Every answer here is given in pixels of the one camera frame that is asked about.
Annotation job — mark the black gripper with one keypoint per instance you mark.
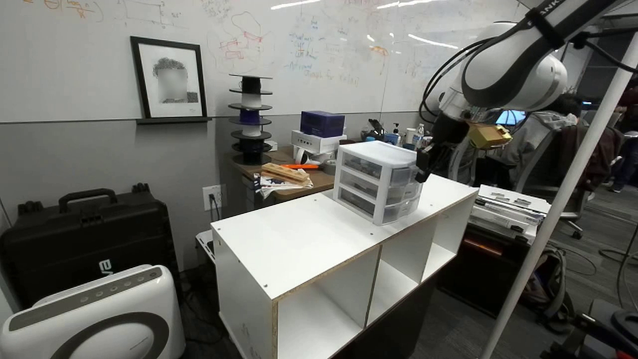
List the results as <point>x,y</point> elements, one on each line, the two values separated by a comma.
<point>451,141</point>

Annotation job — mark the clear plastic drawer with clutter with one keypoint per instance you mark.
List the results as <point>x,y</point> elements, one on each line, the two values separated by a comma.
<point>361,163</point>

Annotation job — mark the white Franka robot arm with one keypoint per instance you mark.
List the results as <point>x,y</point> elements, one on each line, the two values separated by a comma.
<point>525,65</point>

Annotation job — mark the clear bottom drawer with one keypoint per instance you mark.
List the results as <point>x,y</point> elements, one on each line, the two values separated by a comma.
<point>360,199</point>

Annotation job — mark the grey office chair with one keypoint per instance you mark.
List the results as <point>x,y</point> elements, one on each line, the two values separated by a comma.
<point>461,161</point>

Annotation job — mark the stack of white papers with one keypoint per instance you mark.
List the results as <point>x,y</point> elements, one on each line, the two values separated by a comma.
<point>509,205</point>

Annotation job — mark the lit laptop screen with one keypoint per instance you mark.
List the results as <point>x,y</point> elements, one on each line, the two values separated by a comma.
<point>511,115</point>

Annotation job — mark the black cabinet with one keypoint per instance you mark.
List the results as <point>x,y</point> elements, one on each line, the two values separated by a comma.
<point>485,265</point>

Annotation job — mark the brown wooden desk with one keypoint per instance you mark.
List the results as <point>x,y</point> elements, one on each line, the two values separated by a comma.
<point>320,179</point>

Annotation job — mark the seated person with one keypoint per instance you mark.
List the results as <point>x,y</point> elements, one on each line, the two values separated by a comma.
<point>541,135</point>

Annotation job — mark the white flat box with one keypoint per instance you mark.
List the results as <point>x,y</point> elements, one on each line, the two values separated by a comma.
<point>318,141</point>

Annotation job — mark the dark blue box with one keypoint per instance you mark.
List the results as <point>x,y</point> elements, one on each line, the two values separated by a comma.
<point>322,123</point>

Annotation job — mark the orange hand tool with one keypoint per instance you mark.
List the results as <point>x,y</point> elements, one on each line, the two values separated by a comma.
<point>306,165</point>

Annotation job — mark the white slanted pole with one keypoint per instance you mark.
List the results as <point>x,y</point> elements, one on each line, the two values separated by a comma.
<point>565,191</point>

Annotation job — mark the white cubby shelf unit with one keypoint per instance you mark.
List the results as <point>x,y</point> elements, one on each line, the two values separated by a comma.
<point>312,239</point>

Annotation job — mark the tan wooden block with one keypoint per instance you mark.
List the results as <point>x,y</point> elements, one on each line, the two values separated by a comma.
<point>286,171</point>

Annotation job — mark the black and white spool tower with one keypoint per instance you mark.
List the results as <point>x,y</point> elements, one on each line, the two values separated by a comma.
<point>252,131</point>

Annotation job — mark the black framed picture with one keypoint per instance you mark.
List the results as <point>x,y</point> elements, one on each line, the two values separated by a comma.
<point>170,79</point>

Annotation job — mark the black hard carrying case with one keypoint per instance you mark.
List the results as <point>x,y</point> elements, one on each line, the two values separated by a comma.
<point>80,245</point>

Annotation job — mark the white air purifier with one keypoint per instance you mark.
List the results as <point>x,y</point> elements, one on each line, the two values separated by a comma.
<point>100,319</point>

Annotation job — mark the white plastic drawer unit frame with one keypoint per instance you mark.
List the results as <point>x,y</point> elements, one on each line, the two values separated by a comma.
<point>379,149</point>

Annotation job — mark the wall whiteboard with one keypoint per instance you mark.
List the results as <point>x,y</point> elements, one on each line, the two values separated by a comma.
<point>300,51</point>

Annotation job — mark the white wall outlet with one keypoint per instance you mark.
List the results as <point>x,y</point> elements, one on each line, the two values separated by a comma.
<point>212,195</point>

